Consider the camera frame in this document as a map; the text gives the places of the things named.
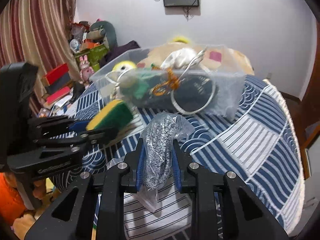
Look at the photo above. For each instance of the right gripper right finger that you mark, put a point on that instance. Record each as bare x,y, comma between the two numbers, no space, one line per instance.
222,203

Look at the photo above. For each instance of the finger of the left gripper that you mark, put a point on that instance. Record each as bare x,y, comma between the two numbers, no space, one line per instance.
49,127
85,138

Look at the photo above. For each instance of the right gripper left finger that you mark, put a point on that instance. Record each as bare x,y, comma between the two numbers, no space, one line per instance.
94,204

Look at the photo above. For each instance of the yellow green sponge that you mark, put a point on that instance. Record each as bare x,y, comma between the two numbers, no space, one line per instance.
116,114

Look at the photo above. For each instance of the steel wool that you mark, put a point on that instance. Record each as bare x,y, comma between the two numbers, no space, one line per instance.
158,137

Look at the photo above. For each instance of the green knitted glove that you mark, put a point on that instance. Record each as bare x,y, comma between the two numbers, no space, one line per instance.
135,83

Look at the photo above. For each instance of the black hat with chains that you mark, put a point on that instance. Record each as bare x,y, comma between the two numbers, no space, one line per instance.
193,93

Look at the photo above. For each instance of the red box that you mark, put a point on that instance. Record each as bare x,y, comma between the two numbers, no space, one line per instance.
54,74

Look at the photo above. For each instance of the pink rabbit toy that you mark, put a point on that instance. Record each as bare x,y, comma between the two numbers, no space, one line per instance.
86,71

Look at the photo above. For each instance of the blue white patterned tablecloth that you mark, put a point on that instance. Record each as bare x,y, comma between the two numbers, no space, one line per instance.
259,145

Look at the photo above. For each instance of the green storage box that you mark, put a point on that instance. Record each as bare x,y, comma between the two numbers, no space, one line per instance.
94,55

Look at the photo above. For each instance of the dark purple clothes pile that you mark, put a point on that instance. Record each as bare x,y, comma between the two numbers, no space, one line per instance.
117,51

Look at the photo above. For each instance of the orange rubber bands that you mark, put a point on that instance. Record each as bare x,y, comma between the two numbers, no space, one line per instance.
172,83

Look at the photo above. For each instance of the striped red gold curtain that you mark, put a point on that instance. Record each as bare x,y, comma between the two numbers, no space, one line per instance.
37,31

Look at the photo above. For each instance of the grey green plush toy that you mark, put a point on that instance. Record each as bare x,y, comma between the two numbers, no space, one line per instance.
103,31

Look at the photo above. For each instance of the white cloth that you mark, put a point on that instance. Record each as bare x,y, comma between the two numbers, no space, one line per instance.
179,59

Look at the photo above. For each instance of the clear plastic storage box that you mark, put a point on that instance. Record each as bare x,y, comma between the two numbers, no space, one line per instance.
225,103

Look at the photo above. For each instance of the yellow fluffy chair back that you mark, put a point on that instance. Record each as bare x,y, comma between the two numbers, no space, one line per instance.
180,39

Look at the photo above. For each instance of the beige fleece blanket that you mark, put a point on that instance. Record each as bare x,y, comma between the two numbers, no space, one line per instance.
215,57

